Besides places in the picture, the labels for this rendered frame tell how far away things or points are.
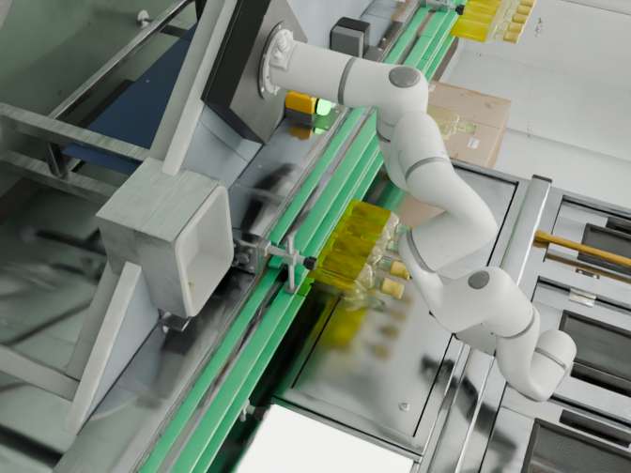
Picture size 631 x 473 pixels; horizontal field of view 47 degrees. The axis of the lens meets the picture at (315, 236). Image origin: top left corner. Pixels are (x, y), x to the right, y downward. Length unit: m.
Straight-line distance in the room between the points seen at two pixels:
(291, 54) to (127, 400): 0.72
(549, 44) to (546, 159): 1.46
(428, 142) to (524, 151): 5.73
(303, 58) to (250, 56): 0.11
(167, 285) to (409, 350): 0.60
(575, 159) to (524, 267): 5.20
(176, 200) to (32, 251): 0.74
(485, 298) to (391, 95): 0.41
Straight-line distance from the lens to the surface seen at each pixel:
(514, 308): 1.28
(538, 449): 1.67
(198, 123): 1.40
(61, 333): 1.81
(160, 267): 1.34
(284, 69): 1.44
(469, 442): 1.61
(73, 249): 1.97
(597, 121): 7.59
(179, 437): 1.39
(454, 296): 1.26
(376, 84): 1.38
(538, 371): 1.45
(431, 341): 1.70
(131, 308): 1.40
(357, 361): 1.65
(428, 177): 1.24
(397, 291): 1.60
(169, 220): 1.30
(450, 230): 1.24
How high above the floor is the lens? 1.38
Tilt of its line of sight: 15 degrees down
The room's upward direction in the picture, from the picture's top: 108 degrees clockwise
